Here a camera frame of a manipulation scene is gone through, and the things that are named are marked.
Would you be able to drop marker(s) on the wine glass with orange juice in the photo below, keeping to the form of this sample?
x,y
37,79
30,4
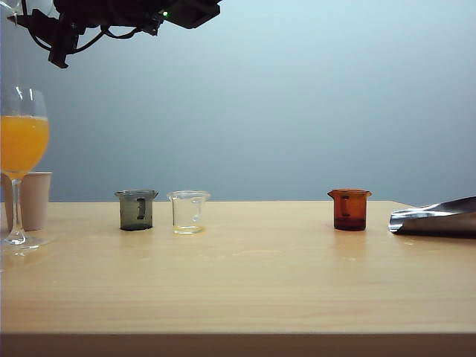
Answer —
x,y
22,148

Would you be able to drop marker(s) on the silver foil bag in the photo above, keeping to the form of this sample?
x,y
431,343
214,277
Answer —
x,y
439,223

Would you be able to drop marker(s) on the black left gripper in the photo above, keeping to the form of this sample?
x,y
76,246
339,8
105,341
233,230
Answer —
x,y
111,16

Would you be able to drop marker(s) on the beige paper cup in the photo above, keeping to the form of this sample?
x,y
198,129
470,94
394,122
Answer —
x,y
35,201

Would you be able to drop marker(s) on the amber measuring cup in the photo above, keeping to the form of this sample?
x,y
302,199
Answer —
x,y
353,212

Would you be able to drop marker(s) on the smoky grey measuring cup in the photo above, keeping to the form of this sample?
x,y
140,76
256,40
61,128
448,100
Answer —
x,y
128,215

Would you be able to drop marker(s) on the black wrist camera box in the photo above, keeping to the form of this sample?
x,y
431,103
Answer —
x,y
193,13

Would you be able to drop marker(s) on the clear glass measuring cup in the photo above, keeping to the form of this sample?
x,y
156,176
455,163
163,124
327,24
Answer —
x,y
186,208

